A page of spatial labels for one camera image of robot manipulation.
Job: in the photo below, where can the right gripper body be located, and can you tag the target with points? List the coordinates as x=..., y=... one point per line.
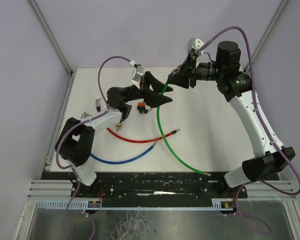
x=193, y=75

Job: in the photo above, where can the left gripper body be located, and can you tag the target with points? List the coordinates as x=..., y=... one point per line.
x=143, y=84

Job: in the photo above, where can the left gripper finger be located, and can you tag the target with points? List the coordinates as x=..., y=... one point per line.
x=154, y=99
x=150, y=81

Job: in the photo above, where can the green cable lock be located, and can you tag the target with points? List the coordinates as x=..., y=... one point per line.
x=171, y=112

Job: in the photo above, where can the green lock key bunch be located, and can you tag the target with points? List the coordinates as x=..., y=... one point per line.
x=85, y=115

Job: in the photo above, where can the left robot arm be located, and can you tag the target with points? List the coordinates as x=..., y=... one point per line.
x=77, y=136

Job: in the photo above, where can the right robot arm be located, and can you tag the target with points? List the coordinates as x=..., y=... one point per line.
x=236, y=86

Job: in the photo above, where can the brass padlock with key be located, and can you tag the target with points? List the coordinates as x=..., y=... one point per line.
x=118, y=127

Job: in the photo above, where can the orange padlock with keys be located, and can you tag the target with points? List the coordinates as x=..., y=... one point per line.
x=142, y=108

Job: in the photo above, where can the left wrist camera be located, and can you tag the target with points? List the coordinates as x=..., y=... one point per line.
x=137, y=75

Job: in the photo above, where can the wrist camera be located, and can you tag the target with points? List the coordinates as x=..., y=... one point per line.
x=137, y=75
x=194, y=46

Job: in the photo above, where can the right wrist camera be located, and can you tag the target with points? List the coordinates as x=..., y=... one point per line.
x=194, y=46

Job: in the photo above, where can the blue cable lock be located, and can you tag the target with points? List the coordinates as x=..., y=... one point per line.
x=122, y=161

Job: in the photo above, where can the left aluminium frame post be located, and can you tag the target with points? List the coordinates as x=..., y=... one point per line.
x=50, y=36

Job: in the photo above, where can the aluminium frame post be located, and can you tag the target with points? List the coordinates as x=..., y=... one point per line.
x=281, y=8
x=50, y=36

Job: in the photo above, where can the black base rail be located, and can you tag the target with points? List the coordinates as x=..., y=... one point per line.
x=114, y=184

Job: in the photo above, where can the right aluminium frame post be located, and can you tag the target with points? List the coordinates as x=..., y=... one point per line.
x=281, y=8

